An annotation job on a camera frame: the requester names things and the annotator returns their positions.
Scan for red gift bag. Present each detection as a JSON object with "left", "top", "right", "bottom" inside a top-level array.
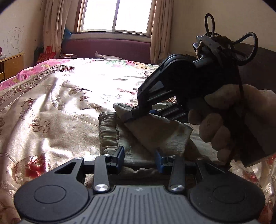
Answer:
[{"left": 36, "top": 46, "right": 56, "bottom": 64}]

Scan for maroon padded window bench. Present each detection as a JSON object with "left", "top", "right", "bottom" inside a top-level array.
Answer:
[{"left": 61, "top": 39, "right": 151, "bottom": 63}]

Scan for right hand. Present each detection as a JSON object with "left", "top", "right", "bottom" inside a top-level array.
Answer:
[{"left": 188, "top": 84, "right": 275, "bottom": 162}]

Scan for window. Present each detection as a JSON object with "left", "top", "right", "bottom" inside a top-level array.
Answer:
[{"left": 75, "top": 0, "right": 156, "bottom": 36}]

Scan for floral satin bed quilt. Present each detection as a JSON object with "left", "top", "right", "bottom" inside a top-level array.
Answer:
[{"left": 1, "top": 59, "right": 275, "bottom": 223}]

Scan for grey-green pants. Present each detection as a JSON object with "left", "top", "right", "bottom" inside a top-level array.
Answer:
[{"left": 98, "top": 103, "right": 216, "bottom": 173}]

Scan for wooden tv cabinet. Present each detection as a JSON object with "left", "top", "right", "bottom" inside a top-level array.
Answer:
[{"left": 0, "top": 53, "right": 24, "bottom": 82}]

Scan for dark wooden headboard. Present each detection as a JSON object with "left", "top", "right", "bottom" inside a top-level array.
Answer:
[{"left": 239, "top": 47, "right": 276, "bottom": 92}]

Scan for right beige curtain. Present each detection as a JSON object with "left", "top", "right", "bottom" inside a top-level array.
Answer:
[{"left": 150, "top": 0, "right": 174, "bottom": 64}]

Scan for beige curtain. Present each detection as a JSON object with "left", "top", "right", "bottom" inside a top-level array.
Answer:
[
  {"left": 150, "top": 0, "right": 174, "bottom": 64},
  {"left": 43, "top": 0, "right": 72, "bottom": 58}
]

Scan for left beige curtain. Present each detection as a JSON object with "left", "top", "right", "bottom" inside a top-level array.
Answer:
[{"left": 43, "top": 0, "right": 72, "bottom": 58}]

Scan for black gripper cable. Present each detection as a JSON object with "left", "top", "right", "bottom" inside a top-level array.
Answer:
[{"left": 203, "top": 13, "right": 259, "bottom": 67}]

